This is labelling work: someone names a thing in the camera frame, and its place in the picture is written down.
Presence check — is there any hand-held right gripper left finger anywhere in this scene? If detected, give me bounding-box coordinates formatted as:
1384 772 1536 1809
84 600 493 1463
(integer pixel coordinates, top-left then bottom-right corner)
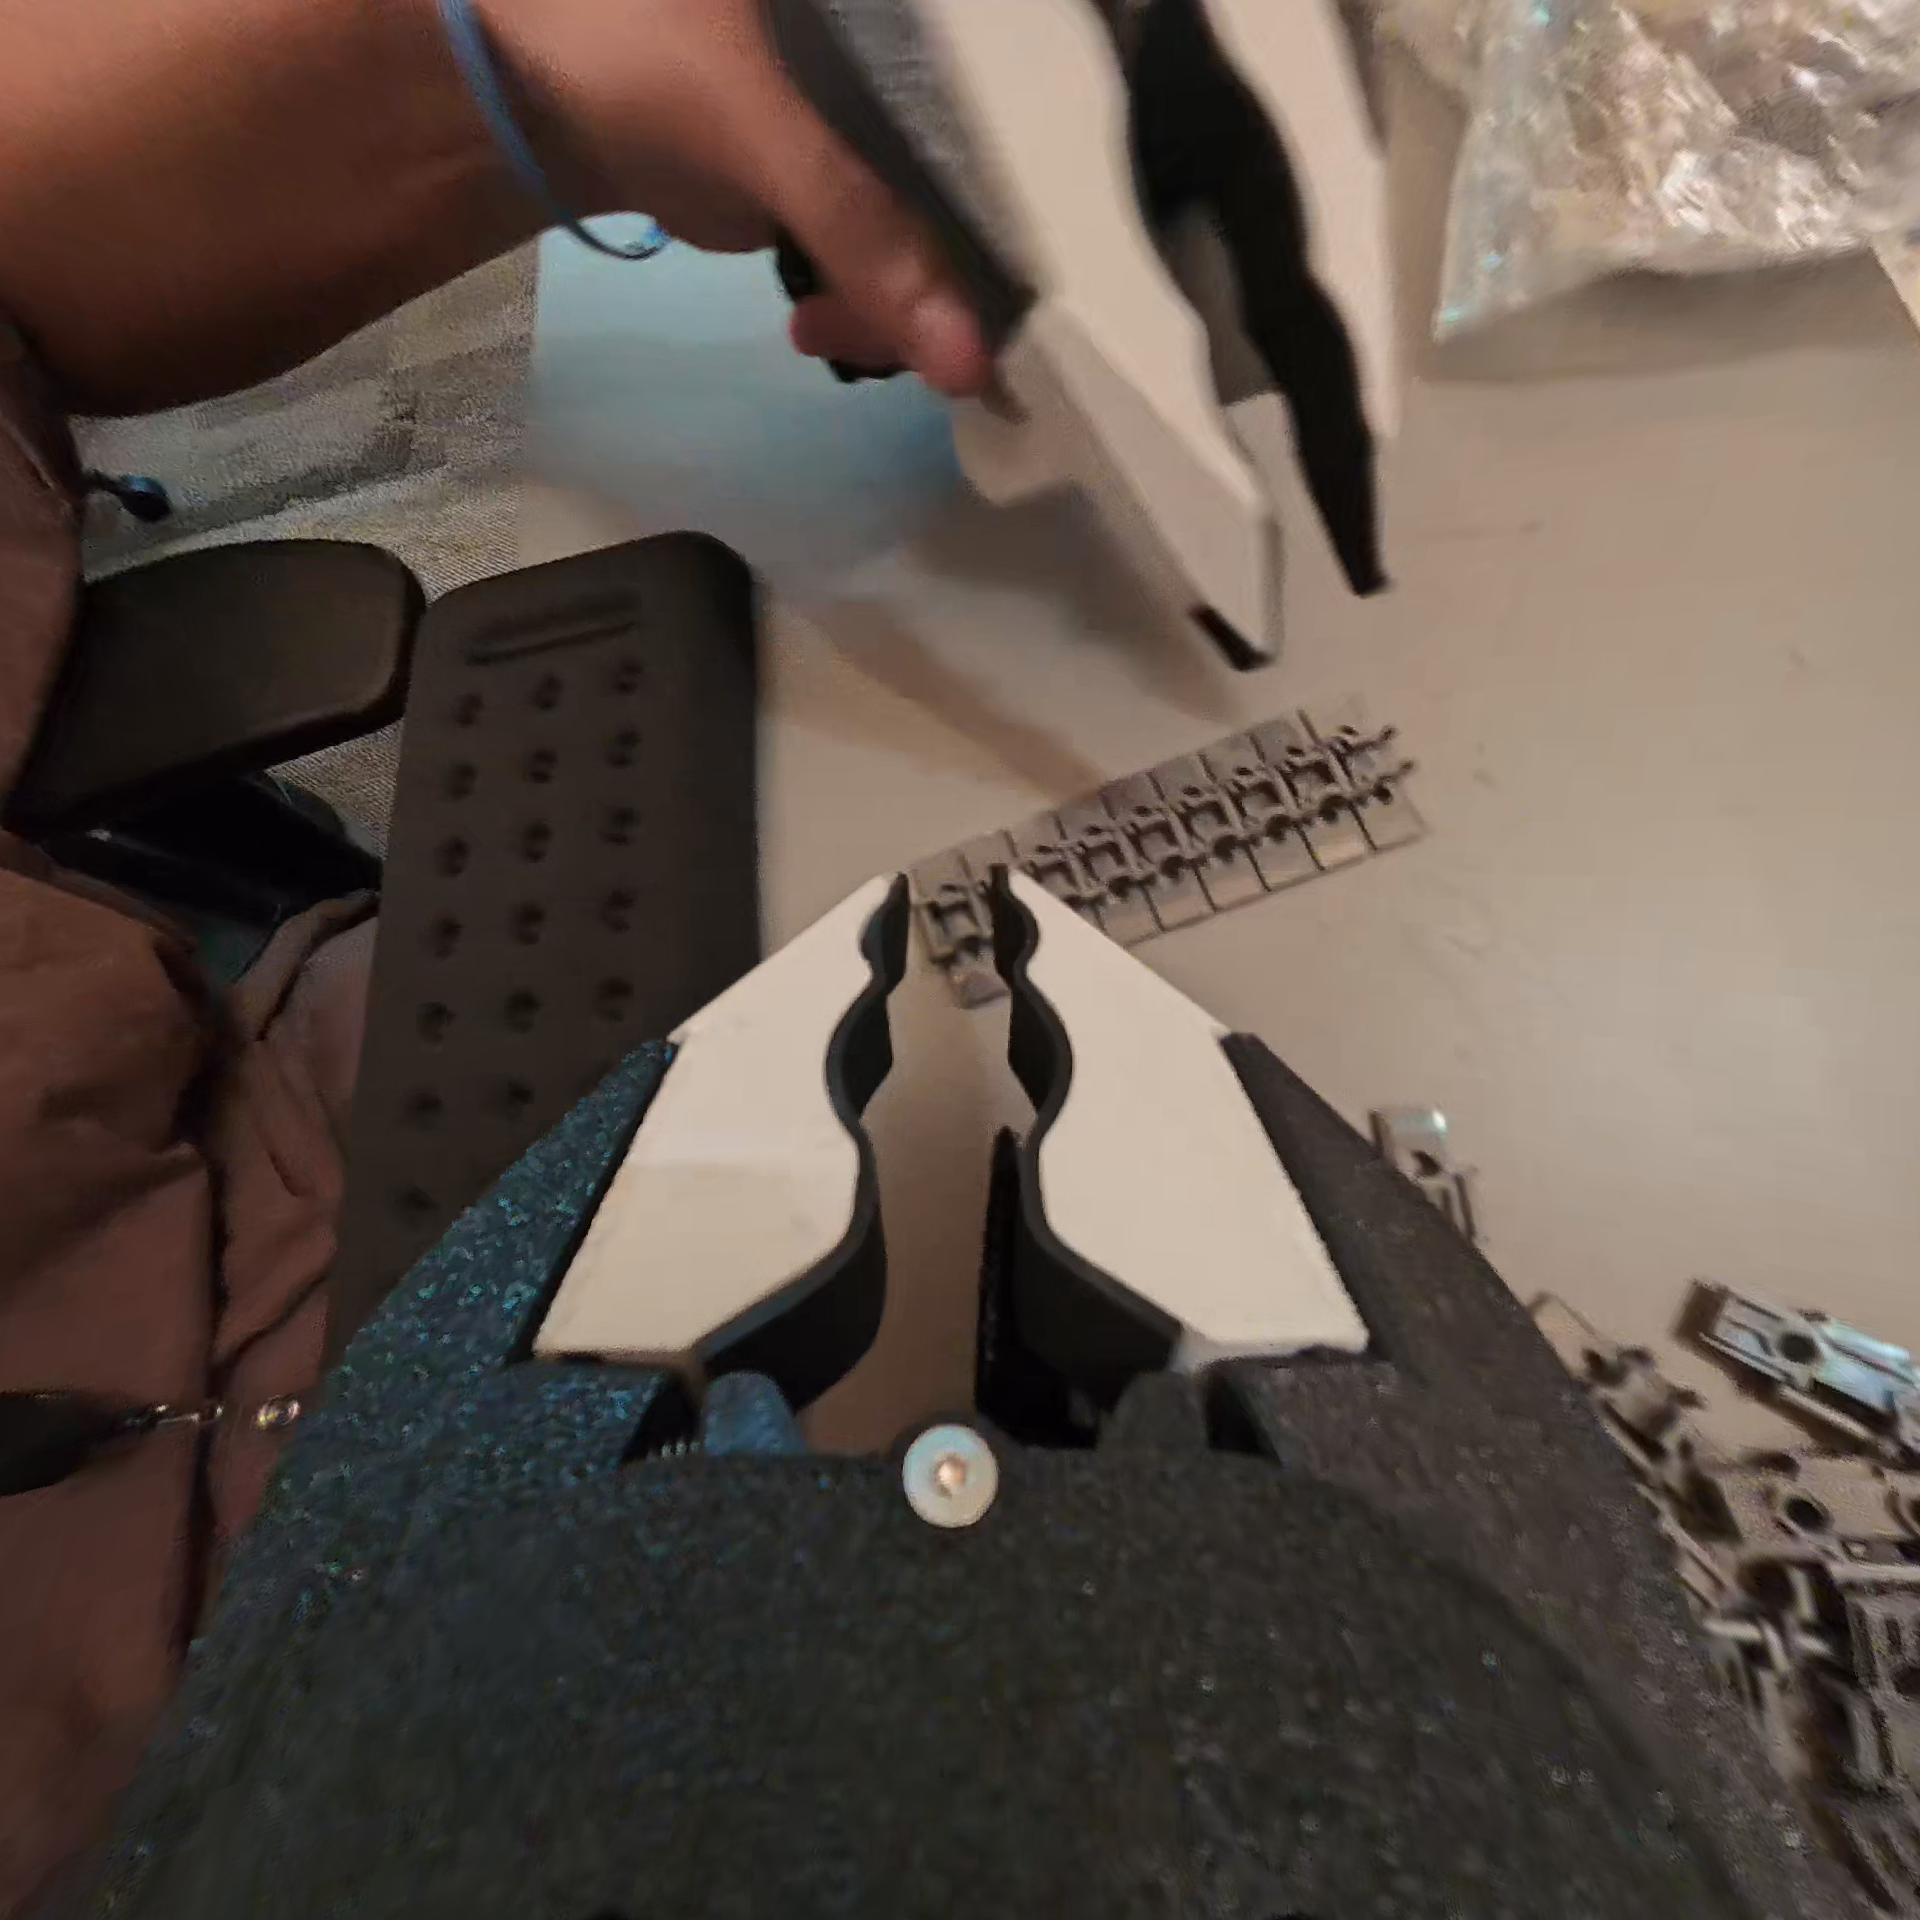
532 871 915 1378

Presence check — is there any blue wristband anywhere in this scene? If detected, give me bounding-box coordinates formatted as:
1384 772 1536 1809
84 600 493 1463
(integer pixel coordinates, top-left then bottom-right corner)
432 0 672 267

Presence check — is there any crumpled clear plastic bag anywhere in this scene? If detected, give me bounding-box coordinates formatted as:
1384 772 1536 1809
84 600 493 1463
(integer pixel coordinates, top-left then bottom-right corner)
1376 0 1920 351

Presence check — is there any pile of grey track pieces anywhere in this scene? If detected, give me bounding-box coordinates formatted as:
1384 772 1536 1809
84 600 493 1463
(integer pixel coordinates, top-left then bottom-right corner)
1363 1099 1920 1818

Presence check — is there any person's left forearm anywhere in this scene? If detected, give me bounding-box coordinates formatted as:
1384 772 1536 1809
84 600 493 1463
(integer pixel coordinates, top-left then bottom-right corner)
0 0 519 426

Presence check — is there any black chair armrest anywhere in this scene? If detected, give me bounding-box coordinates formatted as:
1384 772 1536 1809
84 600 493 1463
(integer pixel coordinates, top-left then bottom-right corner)
0 538 432 831

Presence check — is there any grey desk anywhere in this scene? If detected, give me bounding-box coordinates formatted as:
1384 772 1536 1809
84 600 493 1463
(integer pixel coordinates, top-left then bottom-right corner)
509 225 1920 1503

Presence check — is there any person's left hand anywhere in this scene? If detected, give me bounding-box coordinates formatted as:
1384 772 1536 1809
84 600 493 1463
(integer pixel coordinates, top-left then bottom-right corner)
491 0 1028 414

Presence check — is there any grey toy track chain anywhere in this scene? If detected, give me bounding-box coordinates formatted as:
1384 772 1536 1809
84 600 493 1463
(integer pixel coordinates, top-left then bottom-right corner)
1005 702 1431 953

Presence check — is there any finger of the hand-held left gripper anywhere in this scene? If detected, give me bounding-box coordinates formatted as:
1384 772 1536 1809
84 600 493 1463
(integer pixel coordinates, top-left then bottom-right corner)
1121 0 1408 601
918 0 1289 675

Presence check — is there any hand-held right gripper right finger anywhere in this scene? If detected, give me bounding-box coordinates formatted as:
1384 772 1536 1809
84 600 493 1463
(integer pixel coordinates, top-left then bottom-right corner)
987 867 1368 1375

